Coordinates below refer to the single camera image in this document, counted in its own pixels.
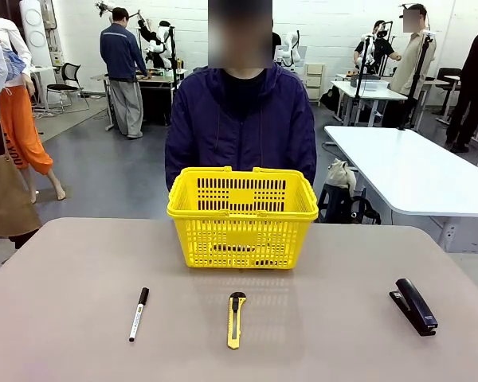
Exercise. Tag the black highlighter yellow-green ends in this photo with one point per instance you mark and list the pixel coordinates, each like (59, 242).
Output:
(235, 248)

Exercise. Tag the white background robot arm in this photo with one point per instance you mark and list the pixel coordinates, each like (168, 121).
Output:
(291, 44)

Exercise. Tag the yellow plastic shopping basket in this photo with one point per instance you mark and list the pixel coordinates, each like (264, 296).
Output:
(242, 215)

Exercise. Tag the person in navy jacket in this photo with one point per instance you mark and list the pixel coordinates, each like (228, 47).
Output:
(239, 131)

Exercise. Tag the person in black with headset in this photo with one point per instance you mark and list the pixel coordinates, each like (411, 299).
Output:
(382, 45)

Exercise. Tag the person in beige coat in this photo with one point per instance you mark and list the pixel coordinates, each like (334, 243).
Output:
(412, 63)

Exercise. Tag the person in black clothes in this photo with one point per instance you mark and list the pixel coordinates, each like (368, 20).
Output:
(476, 79)

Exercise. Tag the black backpack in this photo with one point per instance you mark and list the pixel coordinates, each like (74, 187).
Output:
(338, 207)

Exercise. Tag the beige cloth bag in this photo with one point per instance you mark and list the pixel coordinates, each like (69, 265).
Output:
(340, 175)

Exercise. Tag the yellow black utility knife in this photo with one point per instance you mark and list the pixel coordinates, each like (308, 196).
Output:
(235, 322)

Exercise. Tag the white drawer cabinet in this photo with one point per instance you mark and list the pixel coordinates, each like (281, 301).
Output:
(314, 83)

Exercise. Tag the cluttered work desk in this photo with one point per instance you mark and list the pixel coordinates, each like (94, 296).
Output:
(159, 77)

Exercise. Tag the black stand beside humanoid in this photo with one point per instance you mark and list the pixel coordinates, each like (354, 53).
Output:
(173, 59)

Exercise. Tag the white marker black cap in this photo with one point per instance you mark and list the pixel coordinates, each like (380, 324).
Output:
(138, 316)

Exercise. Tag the small white desk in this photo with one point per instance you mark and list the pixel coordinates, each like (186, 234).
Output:
(366, 92)

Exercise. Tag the white black humanoid robot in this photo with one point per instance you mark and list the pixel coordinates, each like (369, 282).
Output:
(159, 40)

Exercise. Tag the white plastic bin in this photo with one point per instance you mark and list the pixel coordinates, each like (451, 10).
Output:
(376, 84)

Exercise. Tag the large white table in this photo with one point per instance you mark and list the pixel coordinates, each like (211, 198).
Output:
(414, 175)

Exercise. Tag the short black tripod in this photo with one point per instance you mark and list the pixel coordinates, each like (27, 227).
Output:
(363, 63)

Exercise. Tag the man in blue jacket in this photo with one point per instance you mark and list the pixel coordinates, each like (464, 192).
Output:
(119, 51)

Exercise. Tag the tall black tripod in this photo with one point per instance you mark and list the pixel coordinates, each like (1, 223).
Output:
(414, 89)

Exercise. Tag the black mesh office chair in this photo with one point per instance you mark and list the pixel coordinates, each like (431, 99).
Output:
(69, 72)

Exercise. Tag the black stapler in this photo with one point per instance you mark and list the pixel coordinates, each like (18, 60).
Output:
(416, 310)

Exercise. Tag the mannequin in orange trousers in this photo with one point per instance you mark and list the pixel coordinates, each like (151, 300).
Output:
(20, 127)

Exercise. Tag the brown fabric bag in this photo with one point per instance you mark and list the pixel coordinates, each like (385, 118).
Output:
(8, 199)

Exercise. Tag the black padded office chair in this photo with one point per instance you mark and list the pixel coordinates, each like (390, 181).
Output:
(448, 75)

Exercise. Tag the white tower air conditioner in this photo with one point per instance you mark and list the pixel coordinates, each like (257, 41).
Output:
(34, 36)

